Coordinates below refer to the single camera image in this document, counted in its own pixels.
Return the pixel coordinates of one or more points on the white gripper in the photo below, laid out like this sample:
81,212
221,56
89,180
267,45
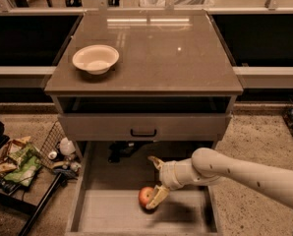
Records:
166,175

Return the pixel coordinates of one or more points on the red apple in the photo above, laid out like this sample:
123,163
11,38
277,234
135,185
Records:
145,195

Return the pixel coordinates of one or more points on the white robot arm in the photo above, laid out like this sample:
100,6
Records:
206,166

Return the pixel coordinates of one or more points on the black object under drawer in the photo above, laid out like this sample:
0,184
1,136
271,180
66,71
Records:
123,149

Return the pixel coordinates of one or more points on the open middle drawer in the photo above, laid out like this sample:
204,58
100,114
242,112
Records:
106,202

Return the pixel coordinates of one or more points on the closed top drawer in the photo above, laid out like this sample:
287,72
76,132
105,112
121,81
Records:
170,127

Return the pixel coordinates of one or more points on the grey drawer cabinet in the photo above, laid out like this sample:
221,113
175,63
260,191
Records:
168,64

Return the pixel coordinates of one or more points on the white bottle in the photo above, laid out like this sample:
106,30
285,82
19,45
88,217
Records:
66,147

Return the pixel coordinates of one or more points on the green snack bag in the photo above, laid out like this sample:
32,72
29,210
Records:
28,164

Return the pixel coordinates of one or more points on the white bowl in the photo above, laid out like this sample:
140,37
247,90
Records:
95,59

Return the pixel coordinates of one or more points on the brown snack bag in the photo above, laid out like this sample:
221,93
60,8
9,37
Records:
8,161

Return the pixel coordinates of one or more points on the black drawer handle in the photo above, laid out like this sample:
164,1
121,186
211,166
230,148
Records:
137,134

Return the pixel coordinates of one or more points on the wire mesh basket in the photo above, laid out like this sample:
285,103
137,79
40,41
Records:
54,160

